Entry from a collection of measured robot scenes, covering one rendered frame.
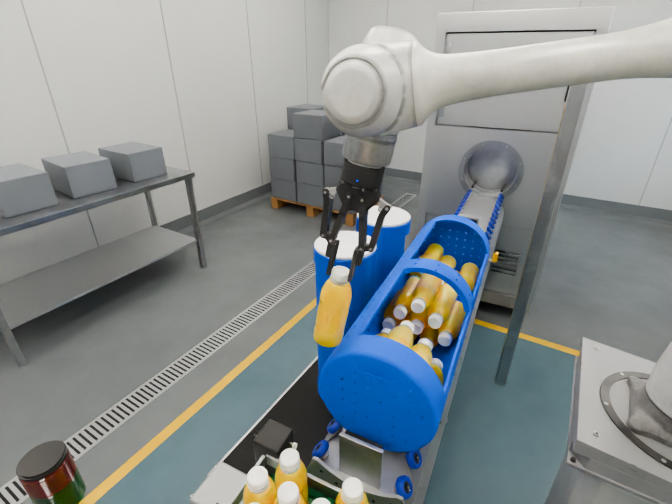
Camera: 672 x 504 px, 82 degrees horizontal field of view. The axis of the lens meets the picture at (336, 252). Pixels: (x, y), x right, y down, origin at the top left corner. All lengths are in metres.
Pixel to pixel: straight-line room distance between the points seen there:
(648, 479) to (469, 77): 0.84
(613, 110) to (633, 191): 1.00
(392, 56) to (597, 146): 5.32
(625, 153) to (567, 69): 5.18
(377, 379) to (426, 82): 0.60
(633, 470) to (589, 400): 0.16
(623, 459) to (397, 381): 0.46
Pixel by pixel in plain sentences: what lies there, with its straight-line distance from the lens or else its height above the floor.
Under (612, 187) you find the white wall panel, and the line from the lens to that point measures 5.88.
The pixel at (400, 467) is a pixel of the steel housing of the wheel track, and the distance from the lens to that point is 1.05.
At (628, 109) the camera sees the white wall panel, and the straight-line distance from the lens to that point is 5.71.
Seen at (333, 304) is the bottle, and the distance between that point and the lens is 0.80.
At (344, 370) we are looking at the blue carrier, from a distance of 0.90.
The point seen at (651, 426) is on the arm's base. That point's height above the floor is 1.09.
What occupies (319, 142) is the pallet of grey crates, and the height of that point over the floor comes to 0.91.
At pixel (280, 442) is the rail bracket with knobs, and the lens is 0.99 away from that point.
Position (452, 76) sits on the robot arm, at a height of 1.77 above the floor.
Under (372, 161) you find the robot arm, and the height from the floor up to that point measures 1.63.
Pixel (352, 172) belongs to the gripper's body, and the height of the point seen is 1.61.
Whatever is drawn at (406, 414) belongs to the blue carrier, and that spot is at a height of 1.10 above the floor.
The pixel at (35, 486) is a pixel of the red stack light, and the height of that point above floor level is 1.24.
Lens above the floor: 1.79
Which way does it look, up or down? 27 degrees down
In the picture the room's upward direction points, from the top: straight up
